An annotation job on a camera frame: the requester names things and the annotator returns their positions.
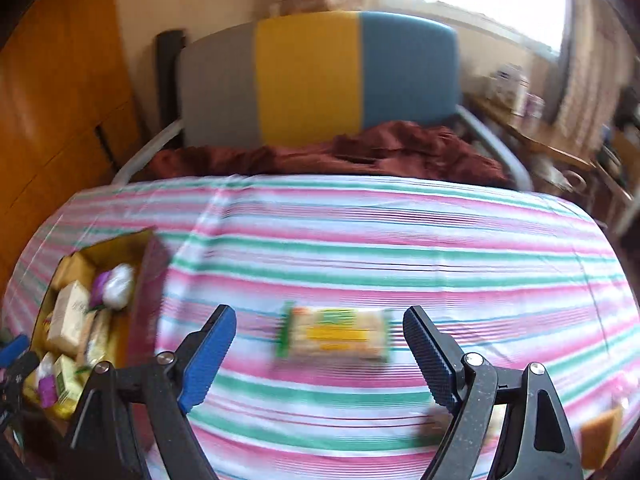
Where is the green white essential oil box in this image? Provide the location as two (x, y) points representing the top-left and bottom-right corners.
(47, 281), (90, 358)

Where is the rice cracker packet green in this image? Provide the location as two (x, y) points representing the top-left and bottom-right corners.
(277, 304), (390, 362)

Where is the purple snack packet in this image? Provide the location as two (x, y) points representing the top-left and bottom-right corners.
(89, 271), (111, 311)
(37, 375), (58, 408)

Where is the orange snack bar packet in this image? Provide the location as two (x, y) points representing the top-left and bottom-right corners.
(82, 309), (112, 367)

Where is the gold metal tin box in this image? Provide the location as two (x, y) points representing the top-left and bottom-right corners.
(23, 228), (170, 424)

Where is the white plastic wrapped ball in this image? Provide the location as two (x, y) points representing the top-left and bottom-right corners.
(102, 263), (134, 311)

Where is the striped pink green bedsheet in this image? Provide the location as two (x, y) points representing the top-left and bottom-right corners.
(2, 176), (639, 479)

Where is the wooden wardrobe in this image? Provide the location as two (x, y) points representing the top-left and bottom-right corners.
(1, 0), (142, 282)

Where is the wooden side table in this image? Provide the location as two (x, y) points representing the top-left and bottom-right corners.
(465, 93), (639, 232)

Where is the maroon blanket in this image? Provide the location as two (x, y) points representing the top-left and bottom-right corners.
(144, 120), (509, 188)

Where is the white product box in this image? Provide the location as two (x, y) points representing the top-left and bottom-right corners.
(486, 63), (529, 116)

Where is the grey yellow blue headboard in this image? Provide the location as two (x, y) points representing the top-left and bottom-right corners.
(177, 11), (461, 148)

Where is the grey bed rail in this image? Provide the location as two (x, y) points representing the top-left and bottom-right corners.
(111, 119), (183, 186)

